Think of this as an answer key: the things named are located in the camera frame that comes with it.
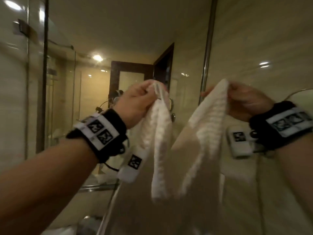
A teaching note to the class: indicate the metal framed wall mirror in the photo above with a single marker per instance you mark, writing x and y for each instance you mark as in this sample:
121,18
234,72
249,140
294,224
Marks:
97,95

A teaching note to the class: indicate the black right wristband white tags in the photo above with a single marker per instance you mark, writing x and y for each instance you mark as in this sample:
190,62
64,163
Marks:
281,124

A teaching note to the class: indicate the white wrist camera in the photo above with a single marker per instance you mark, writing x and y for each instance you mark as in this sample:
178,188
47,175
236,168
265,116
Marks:
238,141
133,165

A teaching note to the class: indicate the black wristband white tags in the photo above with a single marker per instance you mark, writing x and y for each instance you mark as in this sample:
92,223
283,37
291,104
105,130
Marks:
281,124
100,134

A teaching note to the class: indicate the black left wristband white tags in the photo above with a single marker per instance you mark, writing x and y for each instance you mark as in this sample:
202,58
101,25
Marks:
100,134

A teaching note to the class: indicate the round chrome vanity mirror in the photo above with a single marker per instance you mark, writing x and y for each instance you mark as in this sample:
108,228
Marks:
299,91

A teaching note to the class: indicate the person's left forearm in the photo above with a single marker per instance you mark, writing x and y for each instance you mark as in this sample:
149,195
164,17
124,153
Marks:
44,183

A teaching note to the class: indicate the person's left hand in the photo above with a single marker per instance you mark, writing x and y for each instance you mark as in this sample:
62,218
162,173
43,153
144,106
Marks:
137,102

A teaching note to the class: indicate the white waffle towel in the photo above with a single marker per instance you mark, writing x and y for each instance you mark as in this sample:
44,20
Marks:
195,168

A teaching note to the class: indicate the person's right forearm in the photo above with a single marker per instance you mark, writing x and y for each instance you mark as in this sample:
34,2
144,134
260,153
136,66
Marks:
298,173

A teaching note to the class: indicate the person's right hand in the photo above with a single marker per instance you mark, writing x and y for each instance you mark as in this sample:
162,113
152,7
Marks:
247,100

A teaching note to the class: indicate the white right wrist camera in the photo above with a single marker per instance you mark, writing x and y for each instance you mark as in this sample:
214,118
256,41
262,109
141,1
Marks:
238,141

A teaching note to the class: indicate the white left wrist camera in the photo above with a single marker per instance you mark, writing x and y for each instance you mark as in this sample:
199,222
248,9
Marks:
133,165

